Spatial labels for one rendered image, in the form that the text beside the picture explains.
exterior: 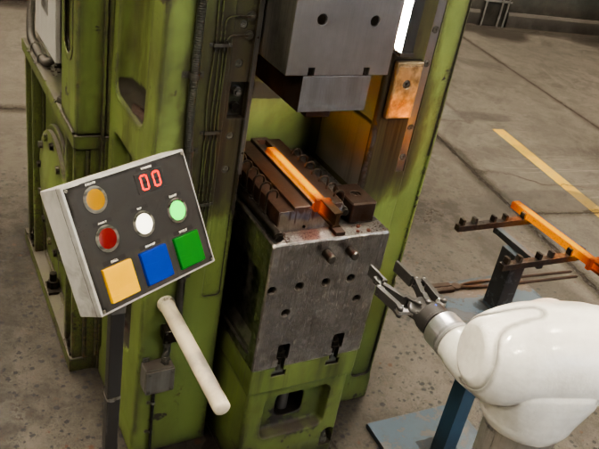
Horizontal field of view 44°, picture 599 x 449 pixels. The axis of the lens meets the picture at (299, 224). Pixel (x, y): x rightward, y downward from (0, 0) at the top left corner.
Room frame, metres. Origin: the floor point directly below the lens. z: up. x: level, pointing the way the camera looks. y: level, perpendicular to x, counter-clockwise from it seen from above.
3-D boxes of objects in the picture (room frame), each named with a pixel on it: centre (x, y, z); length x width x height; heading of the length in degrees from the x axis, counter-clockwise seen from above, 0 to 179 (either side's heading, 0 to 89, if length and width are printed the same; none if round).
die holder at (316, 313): (1.99, 0.05, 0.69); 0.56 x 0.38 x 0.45; 32
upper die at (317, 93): (1.96, 0.09, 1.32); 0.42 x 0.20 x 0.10; 32
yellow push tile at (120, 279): (1.26, 0.35, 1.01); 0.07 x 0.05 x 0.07; 147
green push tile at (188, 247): (1.42, 0.24, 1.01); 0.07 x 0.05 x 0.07; 147
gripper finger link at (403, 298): (1.40, -0.26, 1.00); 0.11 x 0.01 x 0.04; 54
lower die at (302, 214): (1.96, 0.09, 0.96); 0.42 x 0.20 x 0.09; 32
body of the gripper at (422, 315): (1.37, -0.32, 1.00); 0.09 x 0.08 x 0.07; 32
